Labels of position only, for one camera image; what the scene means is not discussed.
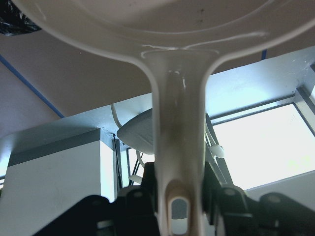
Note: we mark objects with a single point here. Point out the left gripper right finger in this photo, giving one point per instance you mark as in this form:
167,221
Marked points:
233,213

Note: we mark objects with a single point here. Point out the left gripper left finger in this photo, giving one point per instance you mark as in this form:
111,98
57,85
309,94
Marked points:
131,214

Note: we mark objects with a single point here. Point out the beige plastic dustpan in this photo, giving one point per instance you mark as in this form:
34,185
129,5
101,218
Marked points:
178,44

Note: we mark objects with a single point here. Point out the bin with black bag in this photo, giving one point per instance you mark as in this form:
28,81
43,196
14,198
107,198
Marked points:
13,21

